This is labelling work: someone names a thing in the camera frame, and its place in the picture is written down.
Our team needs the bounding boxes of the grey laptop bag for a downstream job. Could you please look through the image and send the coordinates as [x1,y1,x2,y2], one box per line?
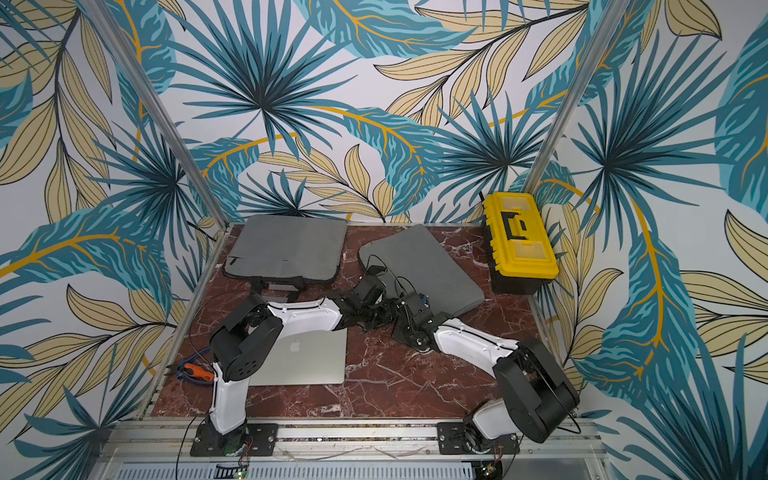
[223,215,347,300]
[358,225,485,317]

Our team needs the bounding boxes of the silver laptop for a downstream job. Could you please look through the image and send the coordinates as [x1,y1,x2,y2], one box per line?
[249,330,347,387]

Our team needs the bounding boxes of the yellow black toolbox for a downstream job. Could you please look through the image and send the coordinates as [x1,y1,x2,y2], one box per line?
[483,192,559,295]

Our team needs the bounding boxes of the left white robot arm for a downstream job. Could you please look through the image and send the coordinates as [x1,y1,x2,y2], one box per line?
[207,287,397,436]

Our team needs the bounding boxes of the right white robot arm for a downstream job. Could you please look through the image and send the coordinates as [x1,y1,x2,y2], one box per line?
[391,293,580,453]

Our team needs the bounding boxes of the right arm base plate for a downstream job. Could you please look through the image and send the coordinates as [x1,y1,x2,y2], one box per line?
[436,421,521,455]

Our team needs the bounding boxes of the orange handled screwdriver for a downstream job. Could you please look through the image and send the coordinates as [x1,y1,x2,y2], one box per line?
[180,363,215,383]

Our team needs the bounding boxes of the blue handled pliers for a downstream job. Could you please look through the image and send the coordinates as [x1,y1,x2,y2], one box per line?
[165,347,215,386]

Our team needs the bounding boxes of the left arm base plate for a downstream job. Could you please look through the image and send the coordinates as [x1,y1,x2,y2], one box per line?
[190,422,278,457]

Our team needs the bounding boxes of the right aluminium frame post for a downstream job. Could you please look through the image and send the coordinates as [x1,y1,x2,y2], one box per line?
[523,1,627,195]

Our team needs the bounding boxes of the aluminium frame post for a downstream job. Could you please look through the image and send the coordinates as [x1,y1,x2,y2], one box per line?
[77,0,230,229]
[523,1,627,195]

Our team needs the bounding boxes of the front aluminium rail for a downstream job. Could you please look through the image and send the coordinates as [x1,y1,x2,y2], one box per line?
[97,418,608,464]

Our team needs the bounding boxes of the left aluminium frame post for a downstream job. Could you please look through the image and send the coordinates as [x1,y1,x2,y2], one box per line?
[77,0,230,229]

